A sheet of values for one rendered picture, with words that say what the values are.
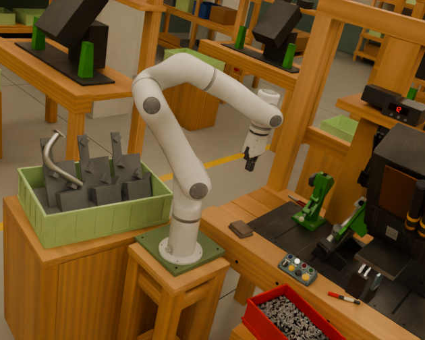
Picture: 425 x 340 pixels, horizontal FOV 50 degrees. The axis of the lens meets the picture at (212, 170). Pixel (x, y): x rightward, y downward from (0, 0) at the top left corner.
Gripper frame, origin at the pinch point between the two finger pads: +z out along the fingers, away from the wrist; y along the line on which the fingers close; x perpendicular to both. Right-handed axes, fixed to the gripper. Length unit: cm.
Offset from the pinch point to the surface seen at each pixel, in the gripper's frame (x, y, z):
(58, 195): -68, 42, 38
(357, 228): 41, -29, 17
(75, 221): -49, 46, 40
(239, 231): -1.8, -8.8, 37.6
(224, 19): -383, -447, 35
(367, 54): -347, -976, 104
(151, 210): -40, 10, 41
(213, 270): 4.0, 13.5, 45.0
